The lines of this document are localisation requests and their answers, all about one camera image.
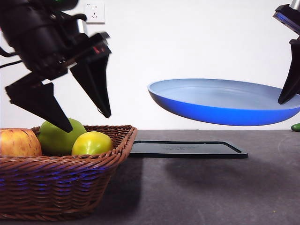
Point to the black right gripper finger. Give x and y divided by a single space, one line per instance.
290 79

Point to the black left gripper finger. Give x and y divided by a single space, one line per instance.
96 84
39 100

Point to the yellow lemon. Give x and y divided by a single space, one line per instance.
93 143

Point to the blue round plate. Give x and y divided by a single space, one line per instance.
211 112

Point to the brown wicker basket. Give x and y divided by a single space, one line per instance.
58 182

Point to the green apple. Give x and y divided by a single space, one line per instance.
54 140

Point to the red yellow apple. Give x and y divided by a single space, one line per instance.
16 143

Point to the dark green vegetable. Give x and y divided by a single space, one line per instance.
296 127

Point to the dark green rectangular tray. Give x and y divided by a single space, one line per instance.
187 152

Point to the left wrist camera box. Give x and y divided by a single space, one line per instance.
98 47

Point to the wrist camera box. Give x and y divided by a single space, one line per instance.
98 47
288 18

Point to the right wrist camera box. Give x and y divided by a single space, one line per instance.
288 18

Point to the white wall socket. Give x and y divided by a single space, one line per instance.
96 11

